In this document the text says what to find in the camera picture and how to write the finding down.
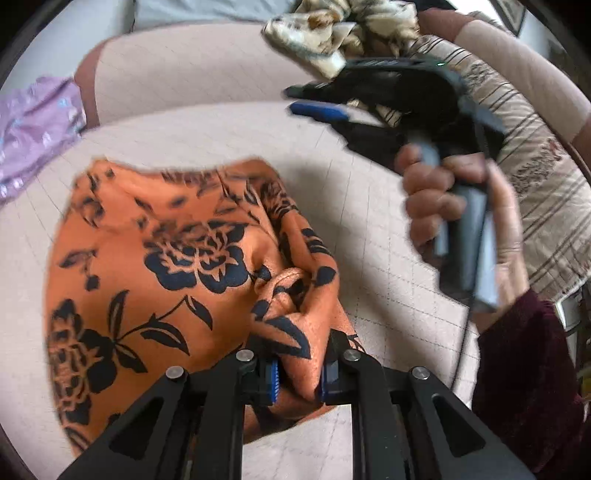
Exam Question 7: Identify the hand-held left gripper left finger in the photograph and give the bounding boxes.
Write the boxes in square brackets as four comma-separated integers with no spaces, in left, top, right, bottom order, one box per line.
[58,348,280,480]

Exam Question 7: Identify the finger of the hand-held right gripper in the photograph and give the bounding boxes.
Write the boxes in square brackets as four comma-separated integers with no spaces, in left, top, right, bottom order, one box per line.
[283,79,352,101]
[288,102,352,124]

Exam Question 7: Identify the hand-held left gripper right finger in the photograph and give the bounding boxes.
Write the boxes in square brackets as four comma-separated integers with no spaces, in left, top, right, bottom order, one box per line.
[320,332,536,480]

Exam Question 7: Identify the orange floral blouse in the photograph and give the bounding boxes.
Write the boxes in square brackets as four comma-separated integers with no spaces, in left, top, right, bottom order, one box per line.
[44,157,365,457]

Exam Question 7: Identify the person's right forearm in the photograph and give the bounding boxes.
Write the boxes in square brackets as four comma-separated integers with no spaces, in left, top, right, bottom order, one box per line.
[471,288,591,476]

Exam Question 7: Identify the person's right hand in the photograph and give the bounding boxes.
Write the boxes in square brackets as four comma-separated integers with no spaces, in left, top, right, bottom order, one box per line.
[394,144,531,333]

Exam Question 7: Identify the beige floral crumpled cloth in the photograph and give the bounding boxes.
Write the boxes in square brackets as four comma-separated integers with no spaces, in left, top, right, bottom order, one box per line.
[262,0,421,79]

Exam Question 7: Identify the framed painting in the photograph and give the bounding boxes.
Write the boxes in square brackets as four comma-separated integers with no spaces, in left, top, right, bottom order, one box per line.
[489,0,527,38]

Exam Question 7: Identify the pink sofa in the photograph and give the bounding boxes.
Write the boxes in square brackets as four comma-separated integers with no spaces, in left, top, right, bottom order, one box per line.
[0,0,591,480]

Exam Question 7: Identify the grey pillow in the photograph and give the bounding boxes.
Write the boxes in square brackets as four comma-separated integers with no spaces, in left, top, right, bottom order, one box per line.
[134,0,301,28]

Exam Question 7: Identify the purple floral cloth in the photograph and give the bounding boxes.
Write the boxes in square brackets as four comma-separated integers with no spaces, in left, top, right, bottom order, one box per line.
[0,76,88,201]

